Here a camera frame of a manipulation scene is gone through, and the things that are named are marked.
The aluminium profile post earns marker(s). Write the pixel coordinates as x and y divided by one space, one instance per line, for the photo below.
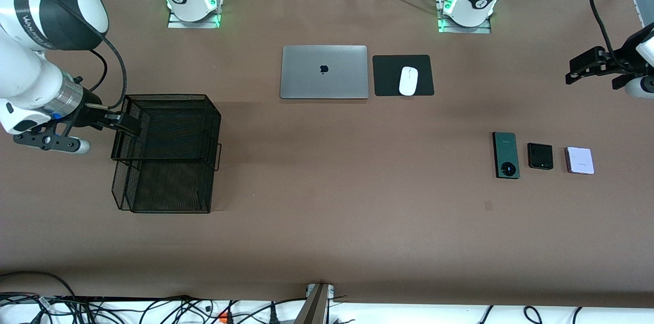
314 308

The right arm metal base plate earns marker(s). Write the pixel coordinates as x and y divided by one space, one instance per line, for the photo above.
194 24

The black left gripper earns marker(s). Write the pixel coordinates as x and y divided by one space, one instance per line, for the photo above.
620 59

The dark green slab phone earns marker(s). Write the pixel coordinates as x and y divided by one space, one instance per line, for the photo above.
506 150

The black flip phone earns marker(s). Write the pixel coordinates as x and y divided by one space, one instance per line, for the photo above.
540 156

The black mouse pad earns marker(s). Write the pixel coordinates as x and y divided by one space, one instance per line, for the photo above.
388 78

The silver closed laptop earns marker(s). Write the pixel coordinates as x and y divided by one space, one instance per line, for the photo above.
306 78

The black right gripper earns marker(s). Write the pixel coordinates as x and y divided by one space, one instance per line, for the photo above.
90 112

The lilac flip phone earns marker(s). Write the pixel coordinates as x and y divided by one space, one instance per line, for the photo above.
581 160

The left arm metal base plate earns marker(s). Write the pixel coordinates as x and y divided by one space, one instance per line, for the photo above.
465 30

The white computer mouse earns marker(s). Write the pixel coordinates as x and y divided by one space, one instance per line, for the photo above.
408 81

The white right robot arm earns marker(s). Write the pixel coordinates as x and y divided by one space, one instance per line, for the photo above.
30 68

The orange plug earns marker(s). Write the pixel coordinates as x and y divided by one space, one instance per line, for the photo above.
223 318

